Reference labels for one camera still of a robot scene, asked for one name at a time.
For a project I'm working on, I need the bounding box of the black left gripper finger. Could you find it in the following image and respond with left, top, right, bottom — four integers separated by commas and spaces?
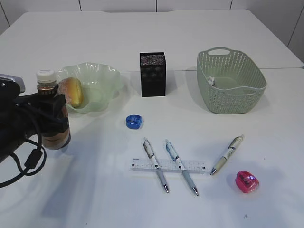
38, 94, 66, 119
40, 115, 69, 133

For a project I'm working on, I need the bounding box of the cream pen right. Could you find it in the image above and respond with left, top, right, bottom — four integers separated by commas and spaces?
210, 135, 244, 175

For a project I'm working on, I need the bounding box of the blue pencil sharpener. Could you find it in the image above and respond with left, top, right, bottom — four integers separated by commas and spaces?
125, 114, 143, 130

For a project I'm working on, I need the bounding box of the grey pen left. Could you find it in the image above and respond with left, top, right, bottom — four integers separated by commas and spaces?
143, 138, 170, 193

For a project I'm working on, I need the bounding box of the clear plastic ruler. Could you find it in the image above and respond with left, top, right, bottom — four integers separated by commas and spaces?
130, 159, 210, 174

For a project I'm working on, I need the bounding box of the Nescafe coffee bottle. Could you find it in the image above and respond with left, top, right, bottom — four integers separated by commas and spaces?
36, 69, 71, 150

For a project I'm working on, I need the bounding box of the sugared bread roll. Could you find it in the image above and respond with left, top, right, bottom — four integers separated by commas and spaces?
58, 77, 84, 107

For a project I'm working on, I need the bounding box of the green plastic woven basket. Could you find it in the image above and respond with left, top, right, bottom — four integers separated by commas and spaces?
197, 47, 267, 114

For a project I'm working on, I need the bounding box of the green wavy glass plate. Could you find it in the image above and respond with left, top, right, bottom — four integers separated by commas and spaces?
57, 62, 123, 114

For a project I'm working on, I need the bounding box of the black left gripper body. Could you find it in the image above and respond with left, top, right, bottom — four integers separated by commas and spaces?
0, 80, 42, 162

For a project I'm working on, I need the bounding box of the black mesh pen holder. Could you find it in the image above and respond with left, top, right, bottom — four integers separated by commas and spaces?
140, 52, 166, 97

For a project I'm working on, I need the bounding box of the blue grey pen middle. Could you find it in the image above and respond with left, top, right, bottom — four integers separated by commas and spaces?
165, 140, 199, 196

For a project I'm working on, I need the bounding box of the pink paper ball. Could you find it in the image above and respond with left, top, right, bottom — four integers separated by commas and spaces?
207, 76, 216, 86

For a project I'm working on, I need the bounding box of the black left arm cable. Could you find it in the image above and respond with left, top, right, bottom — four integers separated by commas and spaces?
0, 102, 48, 188

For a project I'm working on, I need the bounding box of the pink pencil sharpener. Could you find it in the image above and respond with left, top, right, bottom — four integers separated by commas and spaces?
235, 171, 259, 193

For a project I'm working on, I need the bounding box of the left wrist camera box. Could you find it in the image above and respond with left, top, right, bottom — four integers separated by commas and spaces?
0, 74, 26, 93

